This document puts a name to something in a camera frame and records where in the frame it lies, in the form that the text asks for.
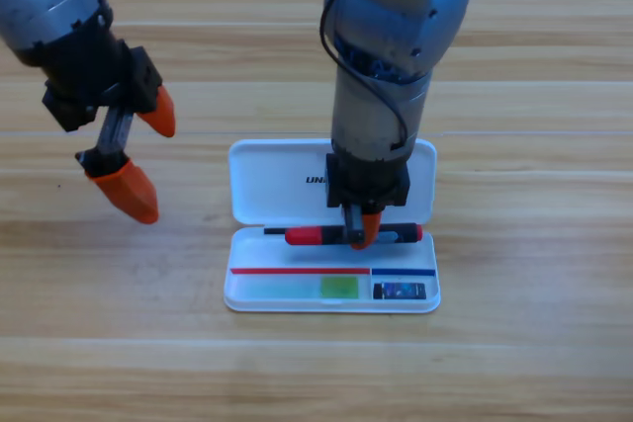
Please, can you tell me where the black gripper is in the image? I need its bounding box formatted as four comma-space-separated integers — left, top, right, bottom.
324, 152, 411, 251
42, 36, 177, 225

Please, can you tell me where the red and black marker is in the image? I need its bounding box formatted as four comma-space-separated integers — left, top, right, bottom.
284, 222, 424, 247

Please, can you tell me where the small black eraser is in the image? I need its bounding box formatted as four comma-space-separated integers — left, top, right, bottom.
372, 282, 428, 301

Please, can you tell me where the white Unitree pencil case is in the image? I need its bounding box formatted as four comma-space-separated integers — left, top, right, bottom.
223, 137, 442, 314

